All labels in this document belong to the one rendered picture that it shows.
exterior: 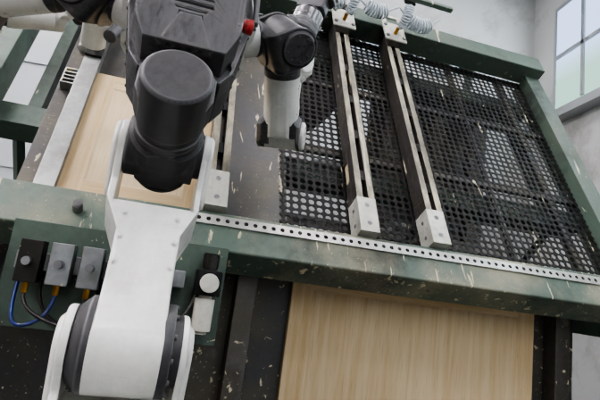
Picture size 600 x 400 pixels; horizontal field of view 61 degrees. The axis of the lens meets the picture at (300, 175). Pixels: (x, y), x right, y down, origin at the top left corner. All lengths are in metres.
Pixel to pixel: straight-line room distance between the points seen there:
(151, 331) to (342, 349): 0.97
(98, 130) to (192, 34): 0.67
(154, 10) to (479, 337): 1.47
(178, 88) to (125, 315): 0.34
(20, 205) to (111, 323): 0.63
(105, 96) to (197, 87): 0.89
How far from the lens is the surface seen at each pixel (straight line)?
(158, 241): 0.88
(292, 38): 1.17
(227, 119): 1.60
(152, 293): 0.84
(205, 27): 0.99
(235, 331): 1.55
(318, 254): 1.40
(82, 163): 1.49
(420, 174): 1.74
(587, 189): 2.29
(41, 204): 1.37
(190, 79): 0.81
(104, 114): 1.62
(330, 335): 1.67
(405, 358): 1.78
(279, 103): 1.27
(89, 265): 1.18
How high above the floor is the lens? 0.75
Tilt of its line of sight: 12 degrees up
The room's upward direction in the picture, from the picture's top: 8 degrees clockwise
